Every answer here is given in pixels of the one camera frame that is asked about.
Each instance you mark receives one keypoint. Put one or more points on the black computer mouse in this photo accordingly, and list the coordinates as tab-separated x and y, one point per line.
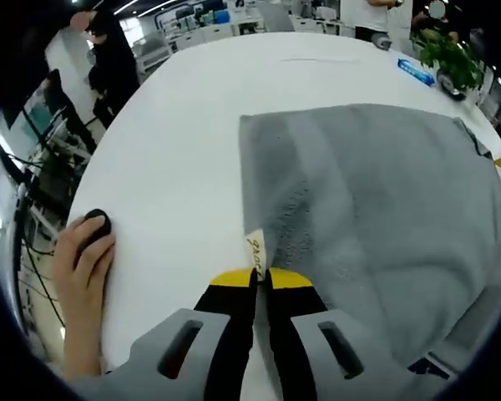
98	223

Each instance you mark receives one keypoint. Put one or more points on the grey tape roll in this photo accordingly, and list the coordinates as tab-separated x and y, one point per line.
382	42

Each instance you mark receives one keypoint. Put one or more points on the white office chair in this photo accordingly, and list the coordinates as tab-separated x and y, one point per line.
152	54

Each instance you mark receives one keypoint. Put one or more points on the blue box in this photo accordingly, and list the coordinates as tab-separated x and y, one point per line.
222	17

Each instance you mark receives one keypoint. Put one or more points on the grey office chair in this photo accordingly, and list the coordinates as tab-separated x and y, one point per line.
277	17

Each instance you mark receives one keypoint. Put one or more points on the grey towel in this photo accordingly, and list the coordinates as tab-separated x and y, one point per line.
380	200

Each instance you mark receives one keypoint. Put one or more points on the white plant pot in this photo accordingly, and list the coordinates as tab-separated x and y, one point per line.
451	85

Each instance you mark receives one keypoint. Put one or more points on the blue wipes packet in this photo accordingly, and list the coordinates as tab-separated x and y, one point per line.
416	72

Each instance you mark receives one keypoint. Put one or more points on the green leafy plant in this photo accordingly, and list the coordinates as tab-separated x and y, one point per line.
446	54

